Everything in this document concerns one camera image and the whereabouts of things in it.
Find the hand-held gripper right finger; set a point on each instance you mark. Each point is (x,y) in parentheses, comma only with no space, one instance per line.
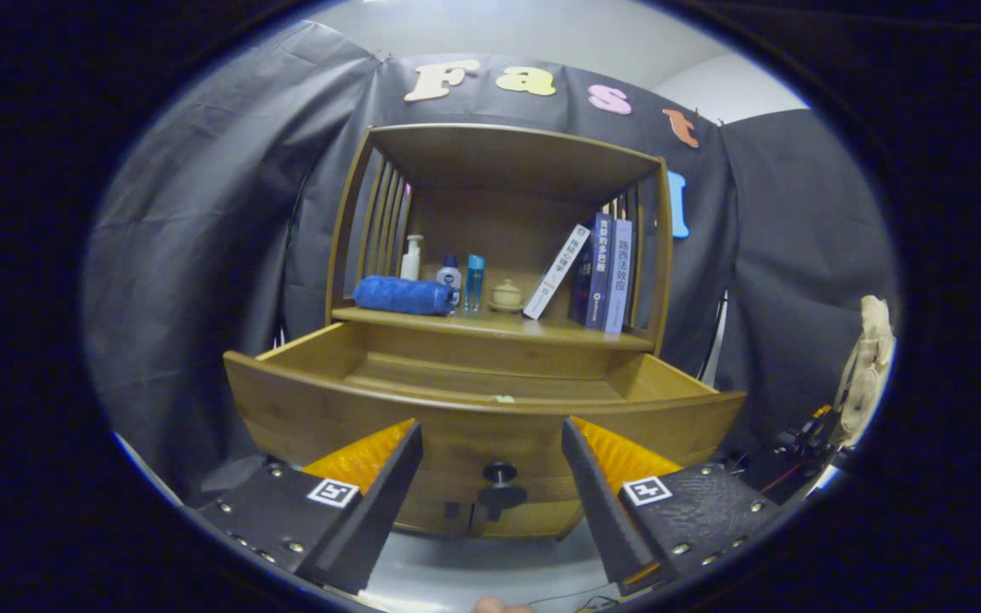
(601,502)

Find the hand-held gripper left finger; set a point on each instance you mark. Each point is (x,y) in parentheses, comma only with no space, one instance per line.
(375,519)

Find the wooden drawer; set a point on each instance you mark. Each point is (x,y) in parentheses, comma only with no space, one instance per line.
(329,426)

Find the black drawer knob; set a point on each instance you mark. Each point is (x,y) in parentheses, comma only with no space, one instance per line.
(500,472)

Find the wooden cabinet door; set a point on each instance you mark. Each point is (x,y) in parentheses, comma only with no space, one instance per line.
(542,523)
(431,523)

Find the wooden countertop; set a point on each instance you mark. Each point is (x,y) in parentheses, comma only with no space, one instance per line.
(542,328)

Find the wooden cabinet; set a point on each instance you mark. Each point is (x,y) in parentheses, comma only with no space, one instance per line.
(490,230)

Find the black tripod stand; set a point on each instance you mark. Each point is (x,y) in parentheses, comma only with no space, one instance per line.
(716,340)

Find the blue rolled towel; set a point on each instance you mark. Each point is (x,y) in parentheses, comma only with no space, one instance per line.
(401,295)

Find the pale blue book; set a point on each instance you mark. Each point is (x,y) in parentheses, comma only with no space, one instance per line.
(618,277)

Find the beige lidded teacup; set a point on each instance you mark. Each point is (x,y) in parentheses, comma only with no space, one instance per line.
(507,296)

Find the dark blue book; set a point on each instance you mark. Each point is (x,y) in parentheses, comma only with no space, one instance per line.
(599,272)

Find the white book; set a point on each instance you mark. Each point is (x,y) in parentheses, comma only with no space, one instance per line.
(557,272)

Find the white blue-capped lotion bottle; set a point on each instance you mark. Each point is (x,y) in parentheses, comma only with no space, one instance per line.
(449,277)

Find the clear blue bottle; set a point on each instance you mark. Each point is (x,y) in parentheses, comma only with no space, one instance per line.
(474,281)

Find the white pump bottle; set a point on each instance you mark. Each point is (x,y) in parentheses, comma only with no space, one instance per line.
(410,266)

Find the beige fabric bag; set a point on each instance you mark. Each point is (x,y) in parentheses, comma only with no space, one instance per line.
(869,375)

